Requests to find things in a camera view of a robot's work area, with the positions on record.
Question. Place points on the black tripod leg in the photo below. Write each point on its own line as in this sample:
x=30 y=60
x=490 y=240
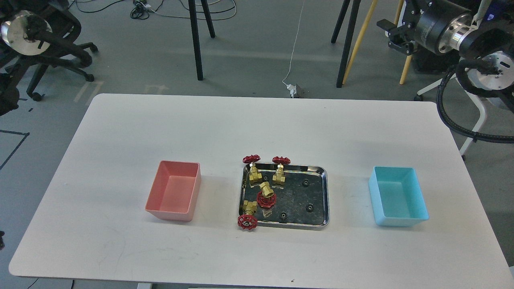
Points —
x=195 y=33
x=355 y=4

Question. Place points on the metal tray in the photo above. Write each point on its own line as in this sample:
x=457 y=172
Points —
x=293 y=198

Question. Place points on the white grey chair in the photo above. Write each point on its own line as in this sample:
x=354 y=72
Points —
x=483 y=115

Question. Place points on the wooden leg left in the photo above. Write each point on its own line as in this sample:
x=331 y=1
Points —
x=359 y=40

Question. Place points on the black tripod leg right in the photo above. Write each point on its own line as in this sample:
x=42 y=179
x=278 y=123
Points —
x=355 y=4

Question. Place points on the brass valve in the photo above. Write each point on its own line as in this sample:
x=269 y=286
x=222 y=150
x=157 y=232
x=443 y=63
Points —
x=266 y=198
x=255 y=177
x=278 y=179
x=247 y=219

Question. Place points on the wooden leg right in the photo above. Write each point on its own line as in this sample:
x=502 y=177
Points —
x=398 y=17

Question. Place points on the white power adapter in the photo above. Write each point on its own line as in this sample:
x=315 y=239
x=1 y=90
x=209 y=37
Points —
x=295 y=90

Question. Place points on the wooden leg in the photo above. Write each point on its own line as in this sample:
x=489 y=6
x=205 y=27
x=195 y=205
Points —
x=398 y=17
x=359 y=40

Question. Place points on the black tripod leg left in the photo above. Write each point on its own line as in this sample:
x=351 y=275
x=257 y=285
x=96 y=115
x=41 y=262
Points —
x=195 y=33

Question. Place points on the blue plastic box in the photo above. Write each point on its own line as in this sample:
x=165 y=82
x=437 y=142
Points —
x=396 y=197

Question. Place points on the black office chair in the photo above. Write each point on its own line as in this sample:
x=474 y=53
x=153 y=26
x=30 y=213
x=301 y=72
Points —
x=60 y=66

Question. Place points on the pink plastic box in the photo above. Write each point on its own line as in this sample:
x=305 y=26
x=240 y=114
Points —
x=174 y=191

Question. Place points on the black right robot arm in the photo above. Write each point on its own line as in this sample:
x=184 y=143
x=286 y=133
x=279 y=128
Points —
x=486 y=51

